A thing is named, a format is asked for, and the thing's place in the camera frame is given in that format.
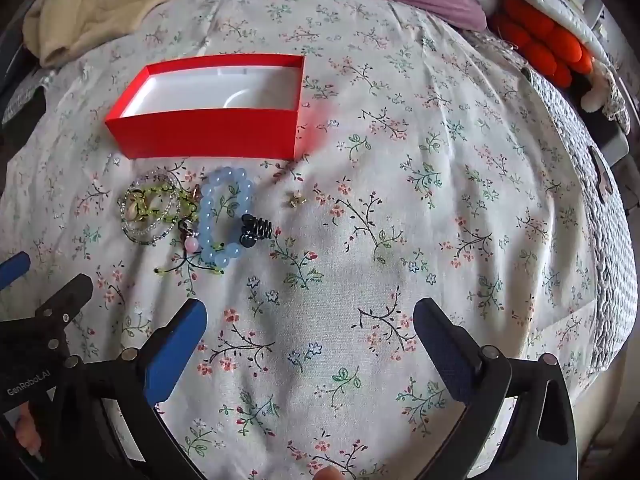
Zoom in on red jewelry box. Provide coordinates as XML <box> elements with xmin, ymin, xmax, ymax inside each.
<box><xmin>104</xmin><ymin>53</ymin><xmax>305</xmax><ymax>159</ymax></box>

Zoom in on operator hand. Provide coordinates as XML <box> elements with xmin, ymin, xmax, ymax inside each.
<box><xmin>15</xmin><ymin>402</ymin><xmax>41</xmax><ymax>456</ymax></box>

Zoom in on light blue bead bracelet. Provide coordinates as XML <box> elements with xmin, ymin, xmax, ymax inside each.
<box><xmin>197</xmin><ymin>166</ymin><xmax>256</xmax><ymax>268</ymax></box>

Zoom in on black hair claw clip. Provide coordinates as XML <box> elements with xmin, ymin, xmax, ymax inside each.
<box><xmin>239</xmin><ymin>214</ymin><xmax>272</xmax><ymax>248</ymax></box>

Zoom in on grey checkered blanket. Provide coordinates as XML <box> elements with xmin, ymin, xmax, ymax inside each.
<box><xmin>464</xmin><ymin>29</ymin><xmax>639</xmax><ymax>371</ymax></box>

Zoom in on clear seed bead bracelets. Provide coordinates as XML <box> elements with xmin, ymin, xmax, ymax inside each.
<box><xmin>117</xmin><ymin>170</ymin><xmax>186</xmax><ymax>246</ymax></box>

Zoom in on small gold star earring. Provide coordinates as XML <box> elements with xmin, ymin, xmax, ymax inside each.
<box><xmin>288</xmin><ymin>191</ymin><xmax>307</xmax><ymax>208</ymax></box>

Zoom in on green bead cord bracelet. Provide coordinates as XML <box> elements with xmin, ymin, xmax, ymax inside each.
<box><xmin>124</xmin><ymin>182</ymin><xmax>225</xmax><ymax>276</ymax></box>

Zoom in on orange plush toy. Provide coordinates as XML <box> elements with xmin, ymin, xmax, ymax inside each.
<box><xmin>489</xmin><ymin>0</ymin><xmax>593</xmax><ymax>89</ymax></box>

